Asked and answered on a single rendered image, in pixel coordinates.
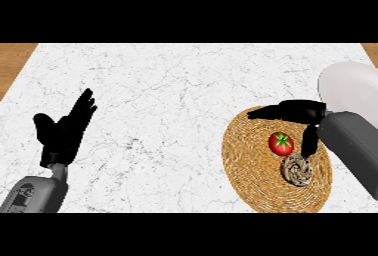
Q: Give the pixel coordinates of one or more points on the round woven wicker placemat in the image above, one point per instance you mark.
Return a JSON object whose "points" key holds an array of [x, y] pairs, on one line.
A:
{"points": [[255, 166]]}

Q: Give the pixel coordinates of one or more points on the brown swirled pastry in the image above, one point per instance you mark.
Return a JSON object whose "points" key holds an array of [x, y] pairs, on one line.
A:
{"points": [[297, 170]]}

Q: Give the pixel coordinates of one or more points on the white plate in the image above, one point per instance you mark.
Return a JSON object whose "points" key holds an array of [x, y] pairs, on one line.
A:
{"points": [[351, 88]]}

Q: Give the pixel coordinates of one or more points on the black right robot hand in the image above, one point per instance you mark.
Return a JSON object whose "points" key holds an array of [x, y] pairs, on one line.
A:
{"points": [[295, 111]]}

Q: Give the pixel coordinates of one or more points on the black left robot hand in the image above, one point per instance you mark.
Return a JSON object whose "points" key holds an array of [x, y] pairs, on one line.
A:
{"points": [[63, 133]]}

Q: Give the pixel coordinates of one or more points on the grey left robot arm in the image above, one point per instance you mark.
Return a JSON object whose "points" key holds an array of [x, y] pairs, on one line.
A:
{"points": [[37, 195]]}

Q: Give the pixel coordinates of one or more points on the red tomato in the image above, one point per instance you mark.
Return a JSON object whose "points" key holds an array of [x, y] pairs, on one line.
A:
{"points": [[280, 144]]}

